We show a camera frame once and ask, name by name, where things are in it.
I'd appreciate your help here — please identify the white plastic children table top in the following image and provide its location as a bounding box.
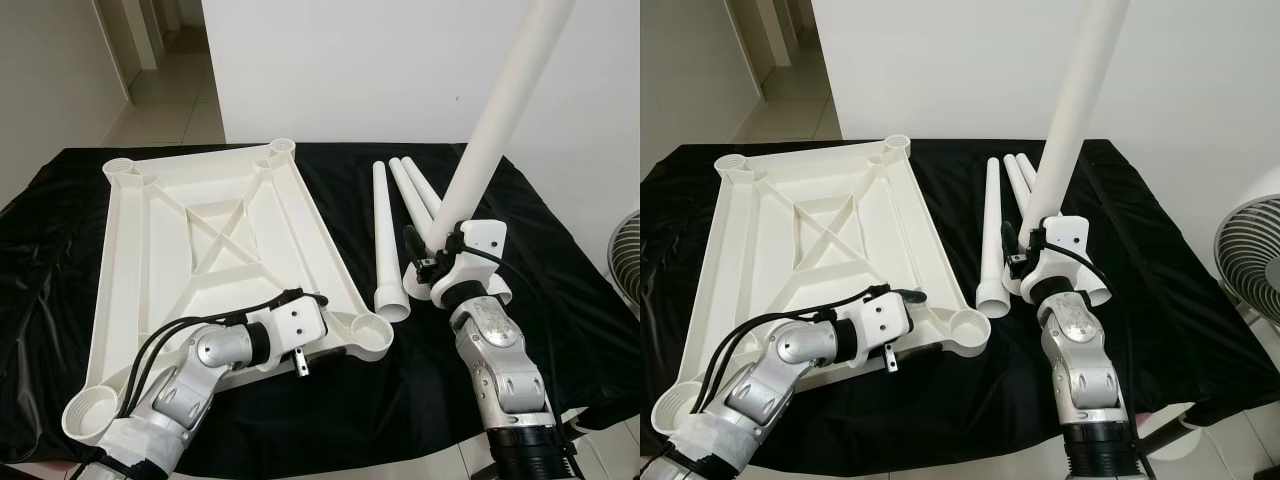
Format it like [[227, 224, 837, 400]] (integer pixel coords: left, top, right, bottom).
[[62, 138, 397, 447], [650, 134, 992, 446]]

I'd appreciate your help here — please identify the black tablecloth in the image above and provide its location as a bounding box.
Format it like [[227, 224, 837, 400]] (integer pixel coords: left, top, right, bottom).
[[0, 140, 641, 476], [640, 138, 1280, 471]]

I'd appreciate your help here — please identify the white round floor fan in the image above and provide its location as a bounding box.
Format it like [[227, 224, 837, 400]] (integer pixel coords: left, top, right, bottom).
[[607, 208, 641, 303], [1213, 165, 1280, 331]]

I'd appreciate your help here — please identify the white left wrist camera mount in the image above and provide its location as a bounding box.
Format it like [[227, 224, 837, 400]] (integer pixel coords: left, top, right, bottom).
[[262, 295, 331, 379], [850, 290, 916, 373]]

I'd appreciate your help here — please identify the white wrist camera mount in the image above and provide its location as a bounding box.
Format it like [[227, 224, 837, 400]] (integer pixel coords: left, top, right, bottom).
[[1020, 213, 1091, 296], [432, 218, 508, 301], [262, 295, 331, 379], [850, 290, 916, 373]]

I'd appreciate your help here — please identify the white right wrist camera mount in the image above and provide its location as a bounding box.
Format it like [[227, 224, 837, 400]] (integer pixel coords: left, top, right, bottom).
[[432, 218, 508, 301], [1020, 213, 1091, 296]]

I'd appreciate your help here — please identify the black left gripper power cable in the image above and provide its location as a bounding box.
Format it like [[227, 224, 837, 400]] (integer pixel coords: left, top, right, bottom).
[[120, 312, 256, 421], [700, 310, 841, 416]]

